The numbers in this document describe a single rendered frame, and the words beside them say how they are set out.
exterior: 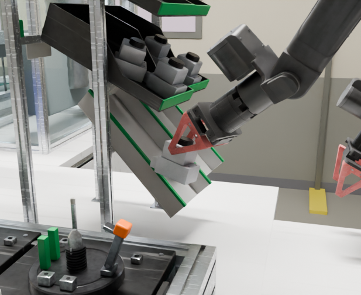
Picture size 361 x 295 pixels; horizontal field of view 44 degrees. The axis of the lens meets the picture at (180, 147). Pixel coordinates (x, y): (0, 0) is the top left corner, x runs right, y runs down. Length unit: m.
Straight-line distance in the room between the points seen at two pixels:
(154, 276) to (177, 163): 0.19
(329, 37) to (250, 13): 2.97
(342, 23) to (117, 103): 0.53
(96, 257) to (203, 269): 0.17
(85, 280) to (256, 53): 0.40
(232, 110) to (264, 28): 2.87
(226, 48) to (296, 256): 0.52
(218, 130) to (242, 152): 3.01
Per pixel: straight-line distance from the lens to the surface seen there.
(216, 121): 0.71
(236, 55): 0.67
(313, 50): 0.60
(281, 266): 0.97
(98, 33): 0.80
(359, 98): 0.97
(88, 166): 1.79
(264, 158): 3.71
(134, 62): 0.86
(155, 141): 0.96
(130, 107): 0.97
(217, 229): 1.10
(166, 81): 0.84
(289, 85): 0.62
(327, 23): 0.59
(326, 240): 1.10
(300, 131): 3.63
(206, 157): 1.09
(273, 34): 3.55
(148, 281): 0.70
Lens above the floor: 1.35
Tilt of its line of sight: 16 degrees down
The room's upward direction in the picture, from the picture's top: straight up
